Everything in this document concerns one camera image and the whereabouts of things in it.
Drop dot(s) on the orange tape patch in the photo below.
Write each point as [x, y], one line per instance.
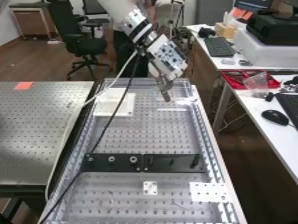
[23, 86]

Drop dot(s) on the small white box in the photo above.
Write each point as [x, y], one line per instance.
[114, 103]

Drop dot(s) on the clear plastic cup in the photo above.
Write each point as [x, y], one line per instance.
[257, 85]

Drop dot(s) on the red tray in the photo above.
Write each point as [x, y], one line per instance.
[233, 79]

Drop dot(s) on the orange paper note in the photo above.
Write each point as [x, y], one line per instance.
[241, 13]

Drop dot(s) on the black office chair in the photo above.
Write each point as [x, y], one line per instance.
[96, 22]
[80, 43]

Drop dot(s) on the black case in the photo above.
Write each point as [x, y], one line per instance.
[275, 30]

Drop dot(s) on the black keyboard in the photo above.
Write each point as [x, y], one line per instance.
[291, 108]
[219, 46]

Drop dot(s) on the black headphones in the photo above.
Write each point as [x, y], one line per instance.
[207, 32]

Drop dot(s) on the black computer mouse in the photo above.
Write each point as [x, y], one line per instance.
[275, 117]

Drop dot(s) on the computer screen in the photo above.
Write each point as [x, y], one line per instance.
[255, 5]

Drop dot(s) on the small white square bracket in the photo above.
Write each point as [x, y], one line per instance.
[151, 188]

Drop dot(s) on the small cardboard box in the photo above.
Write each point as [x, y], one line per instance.
[225, 30]

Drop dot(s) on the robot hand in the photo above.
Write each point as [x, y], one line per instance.
[168, 56]

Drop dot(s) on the black plate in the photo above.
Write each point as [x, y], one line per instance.
[115, 163]

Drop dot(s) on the wooden cabinet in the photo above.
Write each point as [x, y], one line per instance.
[34, 21]

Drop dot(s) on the white plastic crate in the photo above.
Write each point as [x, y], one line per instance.
[267, 53]

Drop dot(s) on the white desk with wooden side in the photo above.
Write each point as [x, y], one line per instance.
[202, 66]

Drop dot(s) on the clear box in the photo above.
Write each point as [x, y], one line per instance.
[208, 140]

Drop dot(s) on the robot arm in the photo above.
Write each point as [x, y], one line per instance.
[120, 10]

